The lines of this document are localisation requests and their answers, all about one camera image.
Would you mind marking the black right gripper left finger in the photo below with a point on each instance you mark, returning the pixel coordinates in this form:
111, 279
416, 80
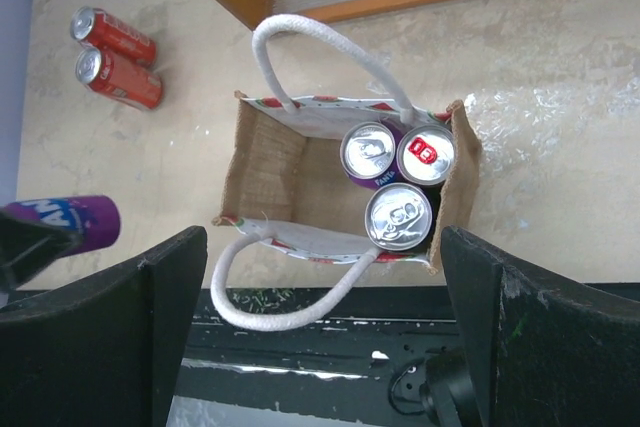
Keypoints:
104, 350

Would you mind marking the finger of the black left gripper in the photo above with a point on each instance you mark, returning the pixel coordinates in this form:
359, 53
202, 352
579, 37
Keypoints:
28, 248

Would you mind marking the red tab soda can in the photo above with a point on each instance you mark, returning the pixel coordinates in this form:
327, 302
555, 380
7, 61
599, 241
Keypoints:
426, 155

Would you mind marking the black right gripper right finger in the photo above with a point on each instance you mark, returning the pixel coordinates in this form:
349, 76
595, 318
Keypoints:
542, 349

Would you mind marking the purple fanta can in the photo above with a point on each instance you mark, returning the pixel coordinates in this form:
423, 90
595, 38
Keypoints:
95, 218
368, 154

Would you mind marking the red cola can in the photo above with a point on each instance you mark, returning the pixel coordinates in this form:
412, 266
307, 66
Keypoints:
113, 76
95, 27

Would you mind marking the watermelon print canvas bag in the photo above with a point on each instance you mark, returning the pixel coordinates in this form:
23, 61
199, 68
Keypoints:
286, 187

